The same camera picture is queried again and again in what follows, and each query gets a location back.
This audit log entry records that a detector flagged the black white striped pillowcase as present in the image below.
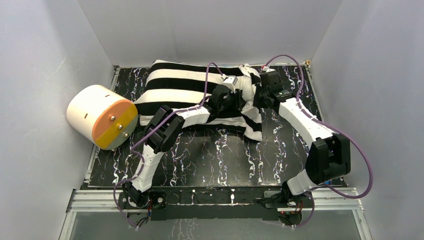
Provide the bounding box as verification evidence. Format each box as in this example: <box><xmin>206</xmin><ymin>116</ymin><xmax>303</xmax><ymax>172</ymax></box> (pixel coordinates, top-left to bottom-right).
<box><xmin>134</xmin><ymin>59</ymin><xmax>263</xmax><ymax>142</ymax></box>

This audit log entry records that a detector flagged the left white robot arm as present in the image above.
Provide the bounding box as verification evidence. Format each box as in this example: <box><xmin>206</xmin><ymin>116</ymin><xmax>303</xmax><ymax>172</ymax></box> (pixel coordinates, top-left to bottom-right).
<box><xmin>122</xmin><ymin>85</ymin><xmax>243</xmax><ymax>208</ymax></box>

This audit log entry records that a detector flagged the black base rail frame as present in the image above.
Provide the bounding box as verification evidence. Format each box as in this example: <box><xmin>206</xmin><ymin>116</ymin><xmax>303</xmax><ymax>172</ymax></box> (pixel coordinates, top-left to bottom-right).
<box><xmin>116</xmin><ymin>183</ymin><xmax>312</xmax><ymax>225</ymax></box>

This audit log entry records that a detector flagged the purple cable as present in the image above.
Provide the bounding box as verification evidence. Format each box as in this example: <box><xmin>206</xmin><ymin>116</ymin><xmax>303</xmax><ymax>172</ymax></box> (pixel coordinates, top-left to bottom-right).
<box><xmin>261</xmin><ymin>54</ymin><xmax>374</xmax><ymax>200</ymax></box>
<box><xmin>111</xmin><ymin>62</ymin><xmax>230</xmax><ymax>213</ymax></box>

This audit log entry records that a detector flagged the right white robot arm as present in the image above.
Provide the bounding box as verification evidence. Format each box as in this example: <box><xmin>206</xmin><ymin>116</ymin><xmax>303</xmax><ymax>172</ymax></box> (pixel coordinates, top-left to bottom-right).
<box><xmin>254</xmin><ymin>69</ymin><xmax>351</xmax><ymax>207</ymax></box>

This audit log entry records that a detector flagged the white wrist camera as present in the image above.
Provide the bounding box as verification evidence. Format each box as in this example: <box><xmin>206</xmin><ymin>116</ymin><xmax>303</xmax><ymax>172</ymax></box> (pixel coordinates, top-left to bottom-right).
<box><xmin>222</xmin><ymin>75</ymin><xmax>238</xmax><ymax>89</ymax></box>
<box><xmin>260</xmin><ymin>65</ymin><xmax>276</xmax><ymax>75</ymax></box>

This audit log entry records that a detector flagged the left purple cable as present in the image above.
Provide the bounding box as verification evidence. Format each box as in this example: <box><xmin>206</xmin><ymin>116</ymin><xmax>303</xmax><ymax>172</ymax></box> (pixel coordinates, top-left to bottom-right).
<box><xmin>111</xmin><ymin>62</ymin><xmax>230</xmax><ymax>213</ymax></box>

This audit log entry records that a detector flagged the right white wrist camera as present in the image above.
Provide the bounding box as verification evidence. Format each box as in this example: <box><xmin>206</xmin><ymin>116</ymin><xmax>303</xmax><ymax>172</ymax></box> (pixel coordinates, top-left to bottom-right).
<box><xmin>260</xmin><ymin>65</ymin><xmax>276</xmax><ymax>75</ymax></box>

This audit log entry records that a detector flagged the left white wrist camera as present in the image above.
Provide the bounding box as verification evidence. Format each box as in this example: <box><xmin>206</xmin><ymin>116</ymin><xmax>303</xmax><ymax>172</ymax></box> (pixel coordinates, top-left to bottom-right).
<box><xmin>222</xmin><ymin>75</ymin><xmax>238</xmax><ymax>89</ymax></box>

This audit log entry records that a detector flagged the white orange cylinder roll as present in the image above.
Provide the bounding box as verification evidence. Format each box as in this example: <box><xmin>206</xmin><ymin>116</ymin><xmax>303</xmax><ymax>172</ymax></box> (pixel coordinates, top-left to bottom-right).
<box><xmin>66</xmin><ymin>84</ymin><xmax>139</xmax><ymax>150</ymax></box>

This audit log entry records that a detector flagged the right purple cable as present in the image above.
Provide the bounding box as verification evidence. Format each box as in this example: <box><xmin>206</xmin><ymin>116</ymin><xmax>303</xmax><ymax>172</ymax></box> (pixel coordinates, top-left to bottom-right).
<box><xmin>261</xmin><ymin>54</ymin><xmax>374</xmax><ymax>200</ymax></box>

